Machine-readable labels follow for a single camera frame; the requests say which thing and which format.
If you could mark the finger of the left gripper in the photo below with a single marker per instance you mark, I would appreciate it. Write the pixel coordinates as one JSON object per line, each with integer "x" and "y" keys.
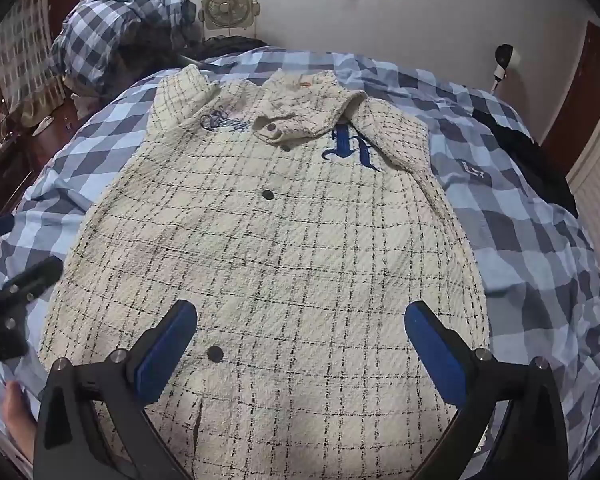
{"x": 33, "y": 282}

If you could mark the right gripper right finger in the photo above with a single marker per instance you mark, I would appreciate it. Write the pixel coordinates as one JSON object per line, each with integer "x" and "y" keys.
{"x": 531, "y": 442}

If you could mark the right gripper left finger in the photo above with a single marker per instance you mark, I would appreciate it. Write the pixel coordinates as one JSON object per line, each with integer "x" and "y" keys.
{"x": 92, "y": 422}

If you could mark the cream plaid tweed jacket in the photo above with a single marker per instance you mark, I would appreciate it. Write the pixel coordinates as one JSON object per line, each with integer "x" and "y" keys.
{"x": 300, "y": 218}

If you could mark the black clothing pile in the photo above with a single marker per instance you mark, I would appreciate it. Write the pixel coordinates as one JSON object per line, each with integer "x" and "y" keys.
{"x": 533, "y": 163}

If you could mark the person's left hand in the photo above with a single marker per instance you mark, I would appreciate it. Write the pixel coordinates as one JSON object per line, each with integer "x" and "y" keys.
{"x": 19, "y": 421}

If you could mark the blue checkered bed sheet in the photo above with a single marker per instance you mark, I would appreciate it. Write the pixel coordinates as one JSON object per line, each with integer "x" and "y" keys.
{"x": 539, "y": 268}

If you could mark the rumpled blue checkered quilt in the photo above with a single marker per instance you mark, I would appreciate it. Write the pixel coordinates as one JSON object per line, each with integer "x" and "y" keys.
{"x": 105, "y": 43}

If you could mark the beige box fan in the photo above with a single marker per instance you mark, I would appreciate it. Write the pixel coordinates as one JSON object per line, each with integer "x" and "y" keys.
{"x": 229, "y": 14}

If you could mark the dark red door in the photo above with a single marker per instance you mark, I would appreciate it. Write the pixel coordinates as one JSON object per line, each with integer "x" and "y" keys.
{"x": 578, "y": 117}

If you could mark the white wall lamp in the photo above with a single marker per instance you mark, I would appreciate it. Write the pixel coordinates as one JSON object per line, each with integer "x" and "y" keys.
{"x": 503, "y": 56}

